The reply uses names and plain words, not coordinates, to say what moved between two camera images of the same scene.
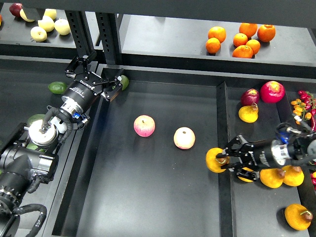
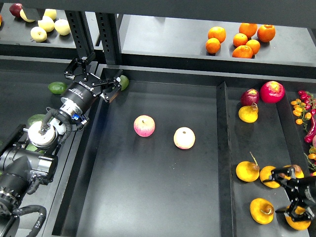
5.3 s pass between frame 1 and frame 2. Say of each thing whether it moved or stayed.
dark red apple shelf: stayed
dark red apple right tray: stayed
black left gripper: stayed
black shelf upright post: stayed
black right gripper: moved
